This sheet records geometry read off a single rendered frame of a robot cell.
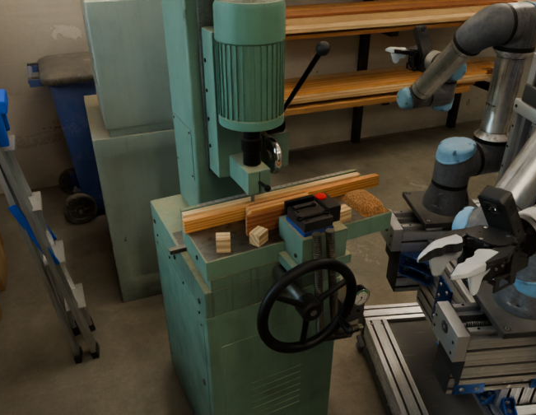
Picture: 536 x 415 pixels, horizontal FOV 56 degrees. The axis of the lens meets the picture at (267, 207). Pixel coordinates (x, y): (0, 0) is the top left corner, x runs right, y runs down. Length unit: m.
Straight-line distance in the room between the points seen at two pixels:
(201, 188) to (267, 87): 0.48
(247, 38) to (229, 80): 0.12
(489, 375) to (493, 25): 0.95
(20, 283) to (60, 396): 0.86
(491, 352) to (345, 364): 0.97
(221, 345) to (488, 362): 0.72
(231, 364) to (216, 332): 0.15
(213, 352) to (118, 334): 1.03
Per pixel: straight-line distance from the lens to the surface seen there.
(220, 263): 1.33
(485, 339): 1.41
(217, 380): 1.61
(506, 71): 1.71
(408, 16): 3.81
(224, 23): 1.24
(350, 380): 2.23
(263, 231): 1.35
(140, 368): 2.32
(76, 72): 3.00
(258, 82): 1.25
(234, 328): 1.49
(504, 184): 1.10
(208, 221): 1.43
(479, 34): 1.61
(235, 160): 1.44
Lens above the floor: 1.67
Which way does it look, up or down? 30 degrees down
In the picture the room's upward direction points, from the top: straight up
